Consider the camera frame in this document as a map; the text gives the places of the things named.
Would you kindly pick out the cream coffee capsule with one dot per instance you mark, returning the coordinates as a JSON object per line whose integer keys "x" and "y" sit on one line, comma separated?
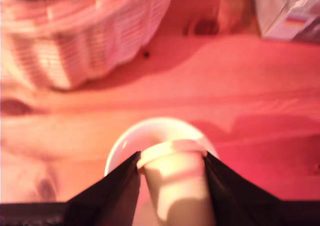
{"x": 180, "y": 181}

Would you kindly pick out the illustrated cartoon coffee cup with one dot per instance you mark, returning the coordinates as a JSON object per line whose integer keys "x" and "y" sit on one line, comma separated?
{"x": 130, "y": 141}

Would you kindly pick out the cardboard tray box dark print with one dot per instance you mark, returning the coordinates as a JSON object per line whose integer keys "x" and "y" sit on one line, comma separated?
{"x": 295, "y": 23}

